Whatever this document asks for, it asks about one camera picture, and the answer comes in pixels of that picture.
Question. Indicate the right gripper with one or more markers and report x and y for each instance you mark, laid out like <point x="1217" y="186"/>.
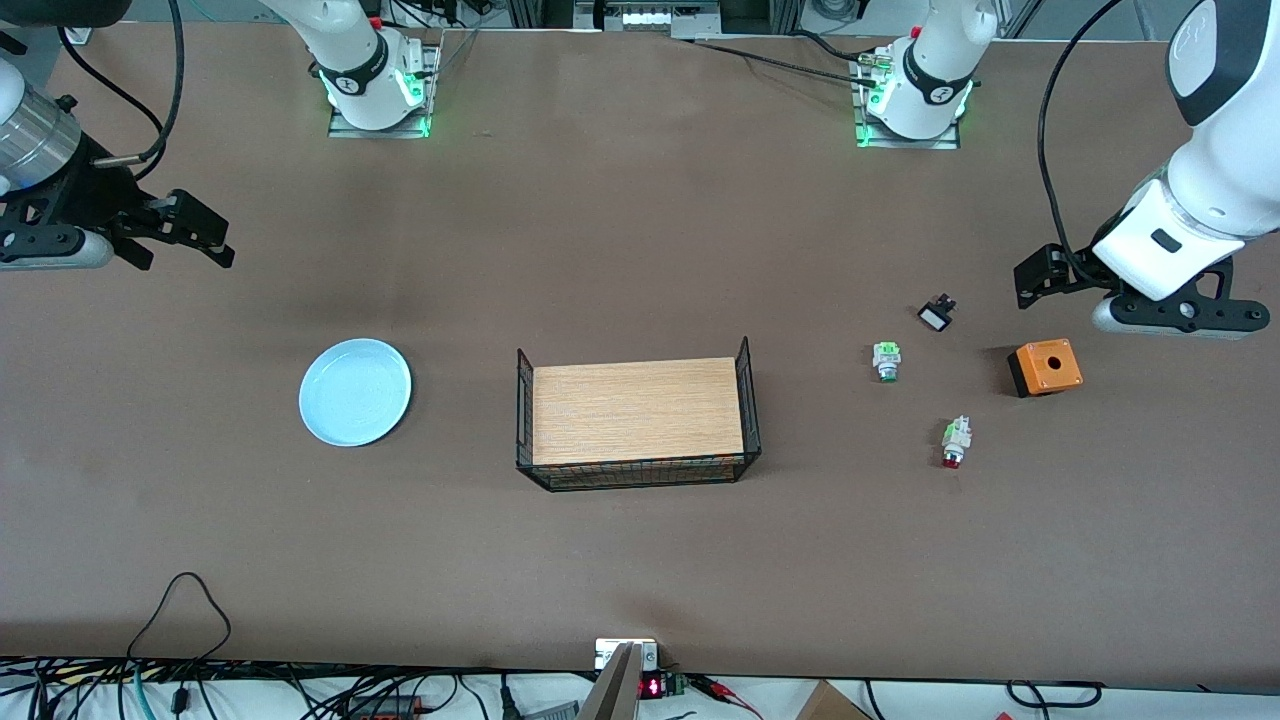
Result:
<point x="98" y="193"/>

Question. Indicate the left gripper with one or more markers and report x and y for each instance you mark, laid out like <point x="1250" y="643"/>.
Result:
<point x="1043" y="270"/>

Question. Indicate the red push button switch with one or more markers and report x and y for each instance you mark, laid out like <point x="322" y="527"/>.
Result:
<point x="957" y="440"/>

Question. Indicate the light blue plate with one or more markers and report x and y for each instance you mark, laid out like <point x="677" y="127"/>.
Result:
<point x="355" y="392"/>

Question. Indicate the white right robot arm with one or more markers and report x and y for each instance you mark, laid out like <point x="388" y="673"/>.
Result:
<point x="350" y="60"/>

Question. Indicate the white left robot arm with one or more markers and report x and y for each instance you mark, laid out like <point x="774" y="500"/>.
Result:
<point x="1230" y="170"/>

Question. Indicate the white rectangular push button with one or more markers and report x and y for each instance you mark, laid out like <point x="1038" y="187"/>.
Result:
<point x="935" y="318"/>

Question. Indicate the black clamp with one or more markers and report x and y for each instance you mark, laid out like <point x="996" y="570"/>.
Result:
<point x="10" y="44"/>

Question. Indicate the wooden basket base board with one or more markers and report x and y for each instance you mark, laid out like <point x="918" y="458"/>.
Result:
<point x="640" y="410"/>

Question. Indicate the grey equipment rack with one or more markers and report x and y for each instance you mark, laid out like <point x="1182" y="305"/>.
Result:
<point x="645" y="18"/>

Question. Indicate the brown cardboard box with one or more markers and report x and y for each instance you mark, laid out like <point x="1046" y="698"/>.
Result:
<point x="830" y="705"/>

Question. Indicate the black power adapter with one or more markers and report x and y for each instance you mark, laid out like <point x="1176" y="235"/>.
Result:
<point x="385" y="708"/>

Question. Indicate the red clip test lead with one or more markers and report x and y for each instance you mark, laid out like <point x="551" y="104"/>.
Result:
<point x="712" y="686"/>

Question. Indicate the green terminal block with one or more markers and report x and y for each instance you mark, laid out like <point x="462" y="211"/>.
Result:
<point x="676" y="686"/>

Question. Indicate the red digit display module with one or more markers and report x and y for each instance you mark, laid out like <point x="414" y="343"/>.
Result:
<point x="652" y="687"/>

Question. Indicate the grey flat box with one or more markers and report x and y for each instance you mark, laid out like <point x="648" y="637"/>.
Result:
<point x="550" y="712"/>

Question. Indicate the orange button enclosure box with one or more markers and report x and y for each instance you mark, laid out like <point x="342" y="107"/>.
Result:
<point x="1055" y="375"/>

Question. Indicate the green push button switch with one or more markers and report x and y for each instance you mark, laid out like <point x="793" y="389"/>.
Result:
<point x="886" y="358"/>

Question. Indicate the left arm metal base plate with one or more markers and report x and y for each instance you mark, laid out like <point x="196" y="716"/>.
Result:
<point x="900" y="144"/>

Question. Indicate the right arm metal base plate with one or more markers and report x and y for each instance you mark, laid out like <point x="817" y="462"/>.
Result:
<point x="385" y="133"/>

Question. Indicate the small metal bracket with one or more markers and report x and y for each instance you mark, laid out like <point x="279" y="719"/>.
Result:
<point x="606" y="652"/>

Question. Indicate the grey camera stand pole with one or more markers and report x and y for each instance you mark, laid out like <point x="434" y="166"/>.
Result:
<point x="612" y="695"/>

